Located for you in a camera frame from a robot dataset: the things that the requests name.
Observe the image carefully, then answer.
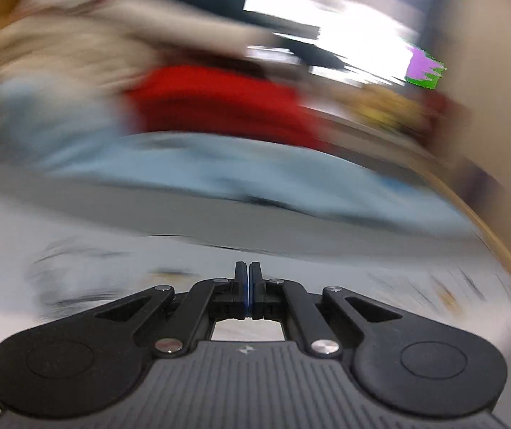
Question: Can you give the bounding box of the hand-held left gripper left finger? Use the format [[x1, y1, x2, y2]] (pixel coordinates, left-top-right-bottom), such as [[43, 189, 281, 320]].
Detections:
[[95, 261, 250, 359]]

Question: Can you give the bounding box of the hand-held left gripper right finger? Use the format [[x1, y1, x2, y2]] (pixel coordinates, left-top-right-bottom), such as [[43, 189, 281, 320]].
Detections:
[[249, 261, 404, 359]]

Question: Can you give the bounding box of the light blue blanket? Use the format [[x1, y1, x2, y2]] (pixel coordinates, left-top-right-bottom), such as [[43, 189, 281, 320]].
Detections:
[[0, 76, 484, 238]]

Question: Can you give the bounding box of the printed grey bed sheet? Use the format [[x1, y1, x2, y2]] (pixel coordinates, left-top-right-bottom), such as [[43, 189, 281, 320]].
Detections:
[[0, 134, 511, 367]]

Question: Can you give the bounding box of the red cloth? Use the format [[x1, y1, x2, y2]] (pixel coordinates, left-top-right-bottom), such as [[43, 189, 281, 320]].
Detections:
[[123, 65, 333, 153]]

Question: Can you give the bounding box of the yellow plush toy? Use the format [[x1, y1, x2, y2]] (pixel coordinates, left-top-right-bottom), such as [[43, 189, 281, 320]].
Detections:
[[357, 84, 432, 137]]

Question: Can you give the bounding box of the bright window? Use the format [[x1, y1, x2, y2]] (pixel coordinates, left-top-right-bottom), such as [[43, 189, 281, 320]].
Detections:
[[241, 0, 437, 88]]

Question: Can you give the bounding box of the beige cloth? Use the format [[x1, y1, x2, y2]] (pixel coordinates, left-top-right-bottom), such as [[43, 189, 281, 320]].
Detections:
[[0, 0, 260, 103]]

